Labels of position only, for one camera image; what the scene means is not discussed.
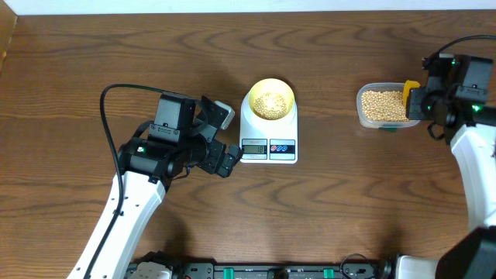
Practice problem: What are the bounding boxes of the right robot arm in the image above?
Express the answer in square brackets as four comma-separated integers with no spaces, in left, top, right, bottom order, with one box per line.
[394,53,495,278]

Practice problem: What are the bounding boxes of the clear plastic container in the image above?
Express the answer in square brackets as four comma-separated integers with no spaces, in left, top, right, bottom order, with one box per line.
[356,82,420,129]

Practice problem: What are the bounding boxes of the soybeans pile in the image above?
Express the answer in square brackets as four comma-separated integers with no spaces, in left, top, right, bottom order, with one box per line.
[361,90,408,122]

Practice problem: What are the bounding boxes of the white digital kitchen scale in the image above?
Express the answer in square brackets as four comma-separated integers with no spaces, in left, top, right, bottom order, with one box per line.
[239,95,298,164]

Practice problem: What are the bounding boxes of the yellow plastic bowl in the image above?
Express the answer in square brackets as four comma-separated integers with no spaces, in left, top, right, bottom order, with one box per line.
[248,78,295,116]

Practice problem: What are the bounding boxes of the soybeans in bowl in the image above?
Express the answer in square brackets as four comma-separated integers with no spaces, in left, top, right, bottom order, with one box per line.
[253,92,288,120]

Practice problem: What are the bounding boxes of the yellow measuring scoop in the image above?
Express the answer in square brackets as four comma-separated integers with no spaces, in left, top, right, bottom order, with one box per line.
[402,80,421,108]

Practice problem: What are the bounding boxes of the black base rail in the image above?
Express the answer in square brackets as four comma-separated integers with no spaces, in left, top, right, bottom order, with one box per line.
[123,251,396,279]

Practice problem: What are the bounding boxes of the black right camera cable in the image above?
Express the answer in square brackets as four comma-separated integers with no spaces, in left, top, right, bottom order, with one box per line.
[422,34,496,65]

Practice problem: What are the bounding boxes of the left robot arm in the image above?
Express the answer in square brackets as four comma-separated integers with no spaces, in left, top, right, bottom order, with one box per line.
[69,93,243,278]

